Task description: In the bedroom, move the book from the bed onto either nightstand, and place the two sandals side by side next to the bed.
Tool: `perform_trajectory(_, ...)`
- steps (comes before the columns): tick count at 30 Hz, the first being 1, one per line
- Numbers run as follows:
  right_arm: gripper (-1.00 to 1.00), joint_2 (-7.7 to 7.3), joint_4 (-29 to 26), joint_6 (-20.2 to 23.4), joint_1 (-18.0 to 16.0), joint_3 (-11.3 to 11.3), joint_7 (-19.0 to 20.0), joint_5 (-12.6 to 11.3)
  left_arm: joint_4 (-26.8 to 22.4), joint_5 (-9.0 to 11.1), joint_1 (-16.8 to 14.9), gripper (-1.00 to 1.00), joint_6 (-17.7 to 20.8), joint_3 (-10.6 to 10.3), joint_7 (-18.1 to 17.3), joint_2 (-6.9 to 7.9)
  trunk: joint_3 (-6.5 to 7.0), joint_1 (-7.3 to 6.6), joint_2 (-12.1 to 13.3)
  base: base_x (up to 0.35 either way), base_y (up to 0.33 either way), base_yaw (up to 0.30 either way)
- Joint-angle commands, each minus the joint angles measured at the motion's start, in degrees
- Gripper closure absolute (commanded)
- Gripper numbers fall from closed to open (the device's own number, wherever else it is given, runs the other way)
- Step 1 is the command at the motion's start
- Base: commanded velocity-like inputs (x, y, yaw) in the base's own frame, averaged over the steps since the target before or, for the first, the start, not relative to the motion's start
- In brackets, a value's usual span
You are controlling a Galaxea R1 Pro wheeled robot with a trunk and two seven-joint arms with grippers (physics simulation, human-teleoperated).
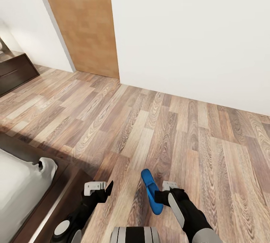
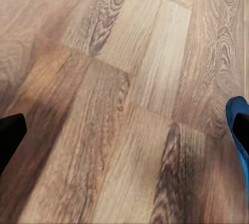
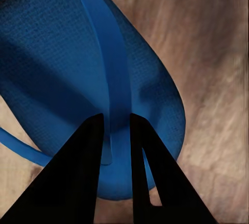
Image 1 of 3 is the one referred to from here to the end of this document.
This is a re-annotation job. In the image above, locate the sandal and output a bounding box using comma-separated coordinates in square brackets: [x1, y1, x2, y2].
[141, 169, 164, 215]

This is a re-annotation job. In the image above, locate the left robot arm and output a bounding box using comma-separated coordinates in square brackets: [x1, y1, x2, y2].
[50, 180, 114, 243]

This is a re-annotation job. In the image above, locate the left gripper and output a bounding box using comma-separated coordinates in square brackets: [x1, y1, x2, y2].
[79, 180, 114, 214]

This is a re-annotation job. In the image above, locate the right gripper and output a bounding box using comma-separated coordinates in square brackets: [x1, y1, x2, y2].
[154, 190, 169, 206]

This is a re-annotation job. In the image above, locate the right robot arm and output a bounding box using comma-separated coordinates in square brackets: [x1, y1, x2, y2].
[154, 181, 224, 243]

